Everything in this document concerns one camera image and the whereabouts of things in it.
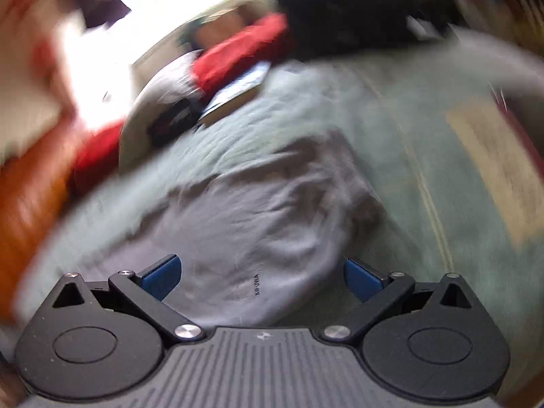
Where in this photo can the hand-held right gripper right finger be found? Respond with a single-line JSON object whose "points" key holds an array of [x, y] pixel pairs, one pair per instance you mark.
{"points": [[361, 278]]}

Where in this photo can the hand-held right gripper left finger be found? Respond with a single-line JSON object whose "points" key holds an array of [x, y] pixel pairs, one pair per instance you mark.
{"points": [[161, 274]]}

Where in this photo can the grey pants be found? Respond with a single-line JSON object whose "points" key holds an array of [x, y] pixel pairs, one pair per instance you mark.
{"points": [[255, 221]]}

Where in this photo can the wooden headboard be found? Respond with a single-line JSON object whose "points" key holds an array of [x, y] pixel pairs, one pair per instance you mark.
{"points": [[29, 221]]}

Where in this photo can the grey green pillow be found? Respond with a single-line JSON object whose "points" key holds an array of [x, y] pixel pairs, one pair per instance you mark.
{"points": [[140, 127]]}

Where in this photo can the black pouch with red print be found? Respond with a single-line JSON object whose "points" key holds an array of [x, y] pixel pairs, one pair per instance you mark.
{"points": [[174, 121]]}

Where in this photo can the green plaid blanket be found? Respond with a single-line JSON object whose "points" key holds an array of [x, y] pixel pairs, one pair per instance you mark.
{"points": [[425, 136]]}

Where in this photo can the white and blue book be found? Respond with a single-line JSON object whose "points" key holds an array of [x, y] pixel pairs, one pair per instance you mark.
{"points": [[238, 89]]}

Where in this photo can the orange cardboard box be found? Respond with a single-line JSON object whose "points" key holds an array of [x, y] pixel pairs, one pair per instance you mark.
{"points": [[225, 25]]}

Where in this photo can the black backpack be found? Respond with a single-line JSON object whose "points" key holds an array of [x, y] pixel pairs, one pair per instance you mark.
{"points": [[348, 8]]}

